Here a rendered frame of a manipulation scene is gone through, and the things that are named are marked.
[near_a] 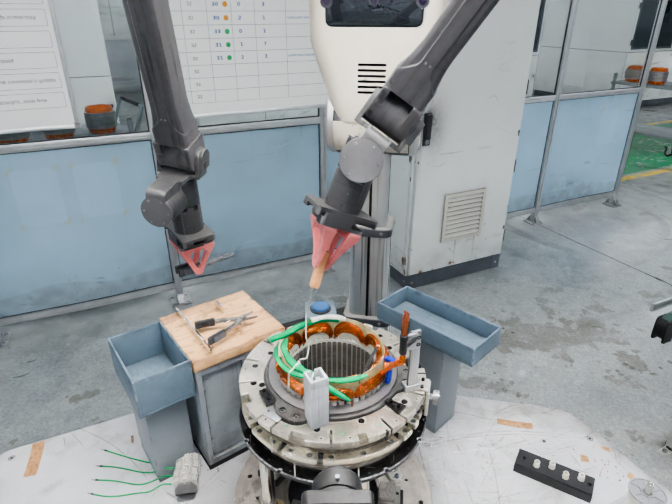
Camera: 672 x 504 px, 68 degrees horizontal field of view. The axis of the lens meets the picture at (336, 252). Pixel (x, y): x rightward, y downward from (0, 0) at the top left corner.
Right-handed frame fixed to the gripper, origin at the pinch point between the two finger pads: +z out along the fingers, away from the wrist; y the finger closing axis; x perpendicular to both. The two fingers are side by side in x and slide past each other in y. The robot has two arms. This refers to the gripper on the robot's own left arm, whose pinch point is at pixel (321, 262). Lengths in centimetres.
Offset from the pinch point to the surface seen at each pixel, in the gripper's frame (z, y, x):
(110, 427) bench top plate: 63, -18, 38
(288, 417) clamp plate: 22.7, 0.1, -7.9
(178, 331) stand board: 29.7, -11.9, 27.0
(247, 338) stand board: 25.1, 0.0, 19.7
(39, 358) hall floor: 148, -40, 196
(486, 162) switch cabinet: -29, 177, 191
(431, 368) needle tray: 21.2, 39.2, 10.7
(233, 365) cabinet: 31.2, -1.1, 19.0
